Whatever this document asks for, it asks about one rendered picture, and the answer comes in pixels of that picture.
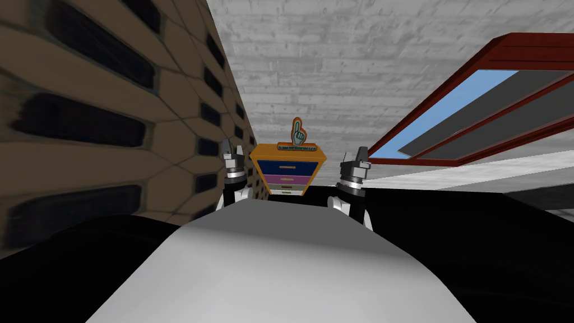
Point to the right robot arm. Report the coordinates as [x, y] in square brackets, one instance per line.
[471, 260]

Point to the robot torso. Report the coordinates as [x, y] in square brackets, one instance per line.
[278, 269]

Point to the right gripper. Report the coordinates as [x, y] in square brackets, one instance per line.
[355, 170]

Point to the orange dresser with coloured drawers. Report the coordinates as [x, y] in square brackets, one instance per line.
[287, 168]

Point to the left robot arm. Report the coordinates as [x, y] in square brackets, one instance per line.
[67, 278]

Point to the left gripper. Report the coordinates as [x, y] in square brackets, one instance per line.
[234, 162]

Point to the red framed window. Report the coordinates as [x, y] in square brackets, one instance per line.
[471, 112]

